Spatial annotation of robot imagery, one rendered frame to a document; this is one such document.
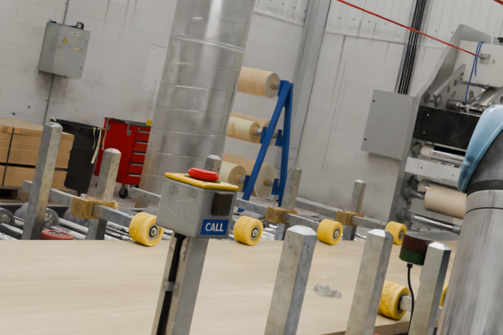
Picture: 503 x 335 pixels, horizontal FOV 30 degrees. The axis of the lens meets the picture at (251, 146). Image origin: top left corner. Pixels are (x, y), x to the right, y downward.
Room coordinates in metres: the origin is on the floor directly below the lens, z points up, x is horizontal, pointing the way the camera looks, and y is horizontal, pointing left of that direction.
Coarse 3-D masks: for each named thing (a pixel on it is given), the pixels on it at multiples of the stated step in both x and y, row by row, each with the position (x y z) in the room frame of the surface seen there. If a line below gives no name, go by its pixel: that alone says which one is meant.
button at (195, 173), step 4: (192, 168) 1.20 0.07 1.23; (196, 168) 1.21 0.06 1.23; (188, 172) 1.19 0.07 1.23; (192, 172) 1.18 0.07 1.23; (196, 172) 1.18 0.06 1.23; (200, 172) 1.18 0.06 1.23; (204, 172) 1.18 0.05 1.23; (208, 172) 1.19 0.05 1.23; (212, 172) 1.20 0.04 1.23; (192, 176) 1.18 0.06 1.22; (196, 176) 1.18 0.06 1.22; (200, 176) 1.18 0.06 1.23; (204, 176) 1.18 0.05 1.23; (208, 176) 1.18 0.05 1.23; (212, 176) 1.18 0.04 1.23; (216, 176) 1.19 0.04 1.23; (208, 180) 1.18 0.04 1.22; (212, 180) 1.18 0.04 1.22
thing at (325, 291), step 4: (328, 284) 2.29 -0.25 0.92; (316, 288) 2.28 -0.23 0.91; (320, 288) 2.30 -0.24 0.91; (324, 288) 2.29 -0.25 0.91; (328, 288) 2.26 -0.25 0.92; (320, 292) 2.26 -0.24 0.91; (324, 292) 2.26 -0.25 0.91; (328, 292) 2.25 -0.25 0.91; (332, 292) 2.28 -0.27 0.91; (336, 292) 2.27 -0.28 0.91; (340, 292) 2.27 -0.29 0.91; (328, 296) 2.24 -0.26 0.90; (332, 296) 2.25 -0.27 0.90; (336, 296) 2.26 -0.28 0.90; (340, 296) 2.26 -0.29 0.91
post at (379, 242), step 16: (368, 240) 1.60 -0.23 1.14; (384, 240) 1.58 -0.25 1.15; (368, 256) 1.60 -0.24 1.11; (384, 256) 1.59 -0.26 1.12; (368, 272) 1.59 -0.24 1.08; (384, 272) 1.60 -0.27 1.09; (368, 288) 1.59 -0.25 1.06; (352, 304) 1.60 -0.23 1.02; (368, 304) 1.58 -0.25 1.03; (352, 320) 1.60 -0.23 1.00; (368, 320) 1.59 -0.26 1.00
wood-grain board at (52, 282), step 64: (0, 256) 1.94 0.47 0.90; (64, 256) 2.08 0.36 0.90; (128, 256) 2.23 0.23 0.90; (256, 256) 2.61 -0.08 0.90; (320, 256) 2.85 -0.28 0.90; (0, 320) 1.49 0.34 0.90; (64, 320) 1.57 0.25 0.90; (128, 320) 1.66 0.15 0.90; (192, 320) 1.75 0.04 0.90; (256, 320) 1.86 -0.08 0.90; (320, 320) 1.98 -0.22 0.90; (384, 320) 2.12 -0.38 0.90
